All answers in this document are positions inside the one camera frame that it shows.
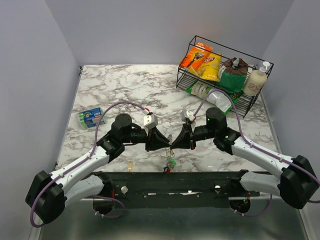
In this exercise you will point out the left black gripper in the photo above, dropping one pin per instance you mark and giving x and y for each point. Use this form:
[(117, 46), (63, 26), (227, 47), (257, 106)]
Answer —
[(155, 141)]

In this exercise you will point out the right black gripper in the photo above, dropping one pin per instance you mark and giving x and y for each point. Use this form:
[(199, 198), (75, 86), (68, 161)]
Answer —
[(185, 140)]

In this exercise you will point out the metal keyring holder with rings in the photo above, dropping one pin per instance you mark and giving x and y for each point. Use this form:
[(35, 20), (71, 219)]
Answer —
[(169, 154)]

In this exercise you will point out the green key tag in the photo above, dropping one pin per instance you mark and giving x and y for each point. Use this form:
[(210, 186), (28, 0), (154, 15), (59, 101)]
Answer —
[(171, 163)]

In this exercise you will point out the blue key tag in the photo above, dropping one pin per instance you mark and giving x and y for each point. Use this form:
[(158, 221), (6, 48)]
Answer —
[(165, 169)]

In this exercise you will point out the yellow key tag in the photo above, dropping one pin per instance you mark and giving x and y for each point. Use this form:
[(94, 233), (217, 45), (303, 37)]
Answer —
[(130, 166)]

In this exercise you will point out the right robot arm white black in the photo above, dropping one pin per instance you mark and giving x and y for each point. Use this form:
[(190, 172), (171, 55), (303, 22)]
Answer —
[(291, 178)]

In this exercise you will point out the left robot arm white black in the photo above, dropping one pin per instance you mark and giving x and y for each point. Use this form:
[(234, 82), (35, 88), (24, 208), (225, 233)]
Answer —
[(50, 193)]

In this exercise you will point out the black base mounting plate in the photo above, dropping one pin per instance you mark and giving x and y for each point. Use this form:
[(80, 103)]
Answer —
[(156, 190)]

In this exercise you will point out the green sponge pack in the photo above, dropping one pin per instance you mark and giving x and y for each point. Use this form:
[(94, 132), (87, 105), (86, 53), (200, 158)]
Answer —
[(89, 119)]

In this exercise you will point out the dark green bag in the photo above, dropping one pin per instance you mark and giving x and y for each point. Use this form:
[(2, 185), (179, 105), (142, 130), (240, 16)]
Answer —
[(232, 83)]

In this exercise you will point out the yellow chips bag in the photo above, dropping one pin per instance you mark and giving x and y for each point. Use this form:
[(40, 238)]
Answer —
[(209, 68)]

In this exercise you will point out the orange razor package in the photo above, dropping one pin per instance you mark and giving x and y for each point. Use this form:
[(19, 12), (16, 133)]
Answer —
[(195, 56)]

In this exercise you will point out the brown crumpled bag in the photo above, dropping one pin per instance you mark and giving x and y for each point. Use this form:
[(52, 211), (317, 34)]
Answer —
[(236, 66)]

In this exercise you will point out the cream lotion pump bottle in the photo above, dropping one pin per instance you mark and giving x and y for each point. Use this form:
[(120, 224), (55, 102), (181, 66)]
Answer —
[(256, 80)]

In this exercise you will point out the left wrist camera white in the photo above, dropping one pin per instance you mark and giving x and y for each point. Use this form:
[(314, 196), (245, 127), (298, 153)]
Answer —
[(150, 121)]

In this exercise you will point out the black wire basket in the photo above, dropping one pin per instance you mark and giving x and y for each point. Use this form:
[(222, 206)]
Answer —
[(244, 104)]

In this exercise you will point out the aluminium frame rail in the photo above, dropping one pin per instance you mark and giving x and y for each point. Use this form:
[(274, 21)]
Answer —
[(279, 222)]

